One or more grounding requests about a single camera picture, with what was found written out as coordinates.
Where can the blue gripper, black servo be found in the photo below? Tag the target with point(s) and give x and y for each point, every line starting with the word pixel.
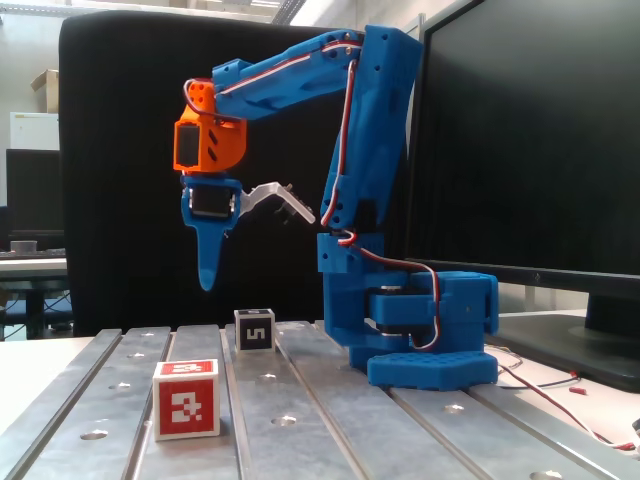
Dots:
pixel 207 201

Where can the large black computer monitor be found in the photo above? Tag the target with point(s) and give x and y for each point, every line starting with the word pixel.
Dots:
pixel 550 125

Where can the black plug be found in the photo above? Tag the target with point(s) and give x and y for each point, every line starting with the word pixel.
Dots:
pixel 636 437

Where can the red cube with white marker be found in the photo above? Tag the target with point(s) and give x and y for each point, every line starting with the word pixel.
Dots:
pixel 185 405

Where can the brown cardboard box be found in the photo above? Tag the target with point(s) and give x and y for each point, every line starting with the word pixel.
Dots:
pixel 47 90

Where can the small black background monitor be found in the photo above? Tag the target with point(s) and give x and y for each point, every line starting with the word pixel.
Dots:
pixel 32 190

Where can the white cabinet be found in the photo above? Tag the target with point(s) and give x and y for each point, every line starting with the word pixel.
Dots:
pixel 32 131

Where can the black cube with white five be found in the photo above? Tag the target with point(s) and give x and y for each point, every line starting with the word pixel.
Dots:
pixel 255 332

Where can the slotted metal base plate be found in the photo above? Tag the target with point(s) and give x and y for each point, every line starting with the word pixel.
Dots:
pixel 325 440

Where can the white background desk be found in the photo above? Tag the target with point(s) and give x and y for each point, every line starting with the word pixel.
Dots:
pixel 30 267

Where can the black keyboard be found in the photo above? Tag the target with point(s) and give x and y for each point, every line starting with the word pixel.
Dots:
pixel 30 253

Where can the small red connector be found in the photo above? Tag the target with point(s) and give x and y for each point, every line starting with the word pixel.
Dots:
pixel 579 389

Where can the grey tape roll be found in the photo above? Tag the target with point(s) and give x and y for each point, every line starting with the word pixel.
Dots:
pixel 22 246

